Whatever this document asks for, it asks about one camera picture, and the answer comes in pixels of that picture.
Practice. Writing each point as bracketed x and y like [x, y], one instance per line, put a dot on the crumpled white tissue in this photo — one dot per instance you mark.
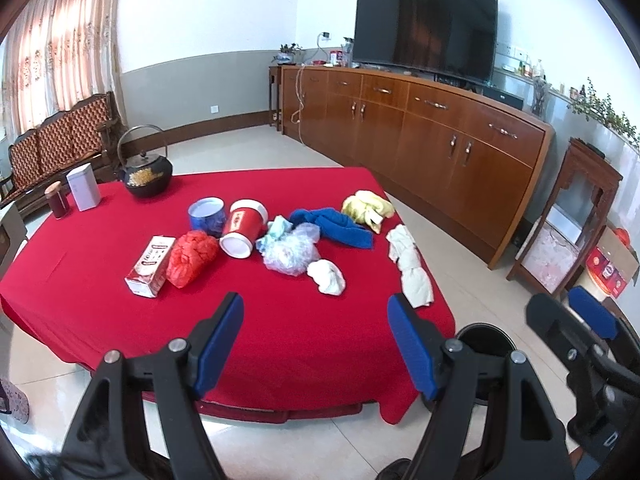
[327, 277]

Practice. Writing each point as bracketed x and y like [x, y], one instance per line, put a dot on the black iron teapot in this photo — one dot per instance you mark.
[147, 175]

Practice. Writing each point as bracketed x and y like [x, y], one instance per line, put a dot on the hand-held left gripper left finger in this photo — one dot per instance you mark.
[220, 345]

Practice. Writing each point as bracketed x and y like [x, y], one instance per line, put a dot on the white and brown carton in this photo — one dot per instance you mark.
[150, 265]

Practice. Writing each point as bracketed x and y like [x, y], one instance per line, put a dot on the floral cushion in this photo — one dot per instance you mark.
[550, 257]

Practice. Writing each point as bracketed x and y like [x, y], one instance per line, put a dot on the long white cloth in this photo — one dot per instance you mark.
[412, 270]

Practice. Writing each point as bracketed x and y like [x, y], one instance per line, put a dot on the dark wooden stand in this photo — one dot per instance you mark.
[590, 170]

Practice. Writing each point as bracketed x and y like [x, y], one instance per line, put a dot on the blue paper cup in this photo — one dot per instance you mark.
[206, 216]

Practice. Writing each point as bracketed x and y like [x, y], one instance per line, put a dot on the white tin box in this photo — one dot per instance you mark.
[83, 187]

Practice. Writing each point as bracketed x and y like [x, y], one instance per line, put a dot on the green trailing plant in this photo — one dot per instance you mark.
[607, 110]

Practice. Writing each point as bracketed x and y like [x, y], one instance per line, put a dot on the wooden bench sofa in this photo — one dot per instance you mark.
[60, 135]

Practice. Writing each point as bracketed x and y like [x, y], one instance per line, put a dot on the yellow cloth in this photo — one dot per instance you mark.
[367, 206]

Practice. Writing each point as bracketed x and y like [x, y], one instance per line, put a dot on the small potted plant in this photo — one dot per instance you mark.
[289, 52]

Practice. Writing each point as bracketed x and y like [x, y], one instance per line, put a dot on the dark glass vase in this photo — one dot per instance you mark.
[540, 96]

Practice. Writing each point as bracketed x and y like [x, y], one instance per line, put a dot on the blue towel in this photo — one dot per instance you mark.
[340, 227]

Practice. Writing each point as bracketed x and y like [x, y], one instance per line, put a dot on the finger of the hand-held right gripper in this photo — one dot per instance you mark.
[592, 312]
[555, 322]

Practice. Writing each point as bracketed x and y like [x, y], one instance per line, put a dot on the dark red jar wooden lid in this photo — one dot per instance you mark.
[56, 202]

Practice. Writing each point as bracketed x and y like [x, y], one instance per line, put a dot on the floral slipper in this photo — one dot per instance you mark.
[12, 402]

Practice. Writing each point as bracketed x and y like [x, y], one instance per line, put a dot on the black trash bin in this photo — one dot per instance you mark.
[487, 340]

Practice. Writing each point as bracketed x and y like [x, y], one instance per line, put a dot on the black television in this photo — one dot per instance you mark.
[425, 30]

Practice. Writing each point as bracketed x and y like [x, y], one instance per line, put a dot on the cardboard box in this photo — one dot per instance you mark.
[617, 255]

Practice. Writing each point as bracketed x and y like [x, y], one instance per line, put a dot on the wooden sideboard cabinet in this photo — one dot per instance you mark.
[425, 130]

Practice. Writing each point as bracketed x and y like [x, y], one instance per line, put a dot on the red plastic bag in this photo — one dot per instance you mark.
[191, 257]

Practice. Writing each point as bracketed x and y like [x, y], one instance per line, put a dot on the red gift box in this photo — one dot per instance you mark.
[606, 272]

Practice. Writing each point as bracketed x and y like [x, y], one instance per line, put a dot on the patterned curtain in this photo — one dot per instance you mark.
[55, 45]

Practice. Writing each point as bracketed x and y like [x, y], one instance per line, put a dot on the black set-top box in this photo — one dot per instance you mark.
[502, 96]

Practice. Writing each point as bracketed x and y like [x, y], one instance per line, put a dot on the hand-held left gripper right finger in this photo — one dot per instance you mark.
[412, 345]

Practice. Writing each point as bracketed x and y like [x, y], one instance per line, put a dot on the red paper cup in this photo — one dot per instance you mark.
[243, 227]

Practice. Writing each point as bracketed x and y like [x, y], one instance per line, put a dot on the red tablecloth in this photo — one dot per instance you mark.
[310, 325]

